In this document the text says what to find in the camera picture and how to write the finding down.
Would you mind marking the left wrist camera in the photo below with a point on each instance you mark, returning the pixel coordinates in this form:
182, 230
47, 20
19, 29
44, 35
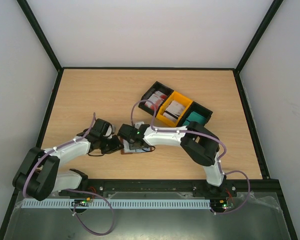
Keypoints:
110, 131

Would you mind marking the light blue slotted cable duct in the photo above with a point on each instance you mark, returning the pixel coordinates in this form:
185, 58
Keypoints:
188, 204

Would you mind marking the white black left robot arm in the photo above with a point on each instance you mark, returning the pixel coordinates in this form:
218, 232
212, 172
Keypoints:
38, 175

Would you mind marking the brown leather card holder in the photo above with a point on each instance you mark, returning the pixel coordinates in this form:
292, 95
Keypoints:
130, 149

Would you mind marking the black right tray compartment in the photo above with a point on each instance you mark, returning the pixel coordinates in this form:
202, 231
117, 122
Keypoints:
194, 106

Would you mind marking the yellow middle tray compartment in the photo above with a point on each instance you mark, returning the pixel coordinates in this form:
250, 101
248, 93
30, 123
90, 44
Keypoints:
179, 98

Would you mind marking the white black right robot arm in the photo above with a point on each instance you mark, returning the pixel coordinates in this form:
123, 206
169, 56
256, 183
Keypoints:
201, 145

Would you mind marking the black metal cage frame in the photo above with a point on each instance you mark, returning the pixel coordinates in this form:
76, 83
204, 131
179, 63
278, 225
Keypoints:
271, 12

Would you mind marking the teal card stack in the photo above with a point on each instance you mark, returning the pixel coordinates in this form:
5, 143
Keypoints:
195, 117

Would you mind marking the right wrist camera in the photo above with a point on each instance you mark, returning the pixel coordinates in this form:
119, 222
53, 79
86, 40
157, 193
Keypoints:
138, 124

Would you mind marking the black left tray compartment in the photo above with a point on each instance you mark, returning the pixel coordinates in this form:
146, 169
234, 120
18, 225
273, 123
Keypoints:
157, 86

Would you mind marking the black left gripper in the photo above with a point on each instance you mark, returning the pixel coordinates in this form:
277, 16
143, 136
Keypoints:
116, 146

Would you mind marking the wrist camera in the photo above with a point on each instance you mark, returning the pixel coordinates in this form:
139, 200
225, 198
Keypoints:
138, 124
110, 131

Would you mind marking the red white card stack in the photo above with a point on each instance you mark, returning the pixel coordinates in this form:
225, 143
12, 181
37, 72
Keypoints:
155, 100

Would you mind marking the black tray compartment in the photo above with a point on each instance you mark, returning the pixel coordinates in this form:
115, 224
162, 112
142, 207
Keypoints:
194, 106
157, 86

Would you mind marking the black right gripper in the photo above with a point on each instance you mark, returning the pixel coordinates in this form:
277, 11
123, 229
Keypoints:
135, 145

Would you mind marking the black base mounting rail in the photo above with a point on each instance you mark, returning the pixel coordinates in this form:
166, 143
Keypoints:
196, 188

